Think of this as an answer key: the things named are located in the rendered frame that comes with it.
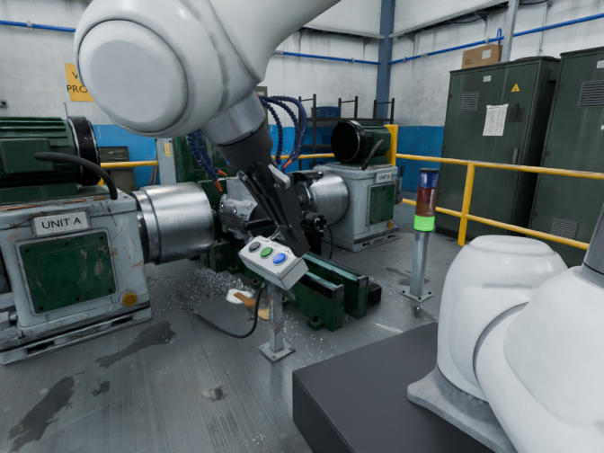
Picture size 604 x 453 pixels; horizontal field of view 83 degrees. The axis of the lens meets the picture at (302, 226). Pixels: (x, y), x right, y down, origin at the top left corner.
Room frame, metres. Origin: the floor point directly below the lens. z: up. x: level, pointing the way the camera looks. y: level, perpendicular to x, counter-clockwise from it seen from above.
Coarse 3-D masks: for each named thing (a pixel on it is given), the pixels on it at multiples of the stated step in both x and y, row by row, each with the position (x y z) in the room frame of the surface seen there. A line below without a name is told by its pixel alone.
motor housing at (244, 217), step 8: (248, 200) 1.20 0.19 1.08; (232, 208) 1.20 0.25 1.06; (256, 208) 1.38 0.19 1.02; (224, 216) 1.25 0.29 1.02; (232, 216) 1.21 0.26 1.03; (240, 216) 1.15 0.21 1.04; (248, 216) 1.14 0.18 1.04; (256, 216) 1.37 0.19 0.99; (264, 216) 1.33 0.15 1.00; (232, 224) 1.20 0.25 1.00; (240, 224) 1.14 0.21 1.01; (248, 232) 1.14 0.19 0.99; (256, 232) 1.28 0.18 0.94; (264, 232) 1.26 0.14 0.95; (272, 232) 1.23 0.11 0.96; (272, 240) 1.20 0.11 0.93
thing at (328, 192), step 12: (324, 168) 1.50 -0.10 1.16; (300, 180) 1.37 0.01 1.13; (312, 180) 1.35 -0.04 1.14; (324, 180) 1.38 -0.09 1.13; (336, 180) 1.42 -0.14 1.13; (300, 192) 1.36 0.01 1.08; (312, 192) 1.31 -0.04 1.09; (324, 192) 1.34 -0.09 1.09; (336, 192) 1.38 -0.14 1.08; (300, 204) 1.36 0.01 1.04; (312, 204) 1.31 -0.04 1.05; (324, 204) 1.33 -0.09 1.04; (336, 204) 1.37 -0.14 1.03; (336, 216) 1.40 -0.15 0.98
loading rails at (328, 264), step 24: (240, 240) 1.25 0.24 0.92; (240, 264) 1.20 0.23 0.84; (312, 264) 1.04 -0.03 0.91; (336, 264) 0.99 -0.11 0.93; (264, 288) 1.07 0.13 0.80; (312, 288) 0.88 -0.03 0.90; (336, 288) 0.82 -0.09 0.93; (360, 288) 0.88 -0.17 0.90; (312, 312) 0.88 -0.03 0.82; (336, 312) 0.82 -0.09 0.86; (360, 312) 0.89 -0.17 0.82
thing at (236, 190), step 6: (228, 180) 1.29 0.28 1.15; (234, 180) 1.33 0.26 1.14; (228, 186) 1.29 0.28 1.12; (234, 186) 1.26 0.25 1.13; (240, 186) 1.22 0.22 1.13; (228, 192) 1.29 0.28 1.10; (234, 192) 1.26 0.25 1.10; (240, 192) 1.22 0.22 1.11; (246, 192) 1.23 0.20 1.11; (234, 198) 1.26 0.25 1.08; (240, 198) 1.22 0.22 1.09
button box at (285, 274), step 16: (256, 240) 0.79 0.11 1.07; (240, 256) 0.77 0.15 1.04; (256, 256) 0.73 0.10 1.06; (272, 256) 0.71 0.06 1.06; (288, 256) 0.69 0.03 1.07; (256, 272) 0.75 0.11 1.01; (272, 272) 0.66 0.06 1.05; (288, 272) 0.66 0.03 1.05; (304, 272) 0.68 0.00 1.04; (288, 288) 0.66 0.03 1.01
